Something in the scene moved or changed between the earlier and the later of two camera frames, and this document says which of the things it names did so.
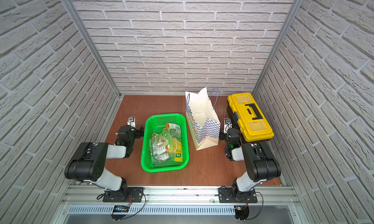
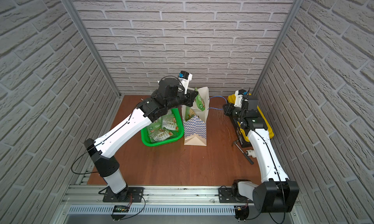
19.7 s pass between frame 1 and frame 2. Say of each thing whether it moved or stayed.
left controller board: stayed
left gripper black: moved
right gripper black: moved
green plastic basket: moved
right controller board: stayed
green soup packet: moved
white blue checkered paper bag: moved
